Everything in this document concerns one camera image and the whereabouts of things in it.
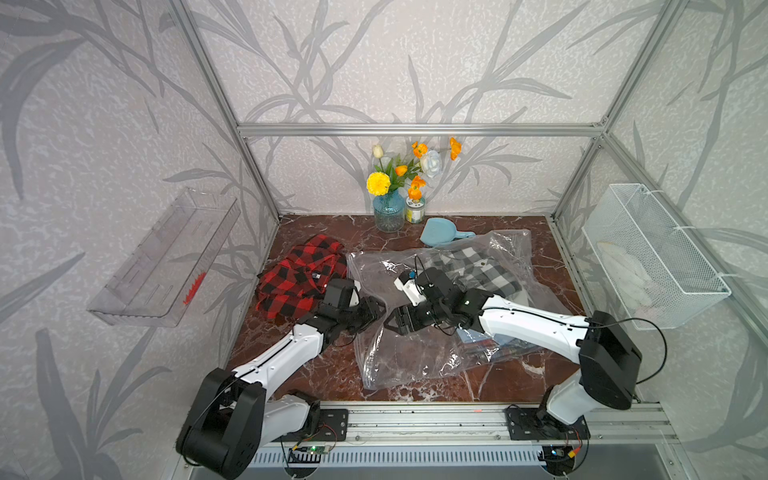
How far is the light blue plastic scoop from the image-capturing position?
1.14m

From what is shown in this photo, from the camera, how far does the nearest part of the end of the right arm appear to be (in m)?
0.59

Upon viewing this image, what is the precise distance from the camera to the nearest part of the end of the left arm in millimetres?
680

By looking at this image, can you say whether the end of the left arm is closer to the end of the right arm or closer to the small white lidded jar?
the end of the right arm

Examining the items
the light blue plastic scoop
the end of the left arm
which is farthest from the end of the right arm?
the light blue plastic scoop

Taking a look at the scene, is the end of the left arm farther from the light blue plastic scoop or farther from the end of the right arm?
the light blue plastic scoop

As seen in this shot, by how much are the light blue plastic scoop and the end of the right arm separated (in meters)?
0.44

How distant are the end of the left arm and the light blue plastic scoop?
1.32 ft

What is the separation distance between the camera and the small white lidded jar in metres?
1.16
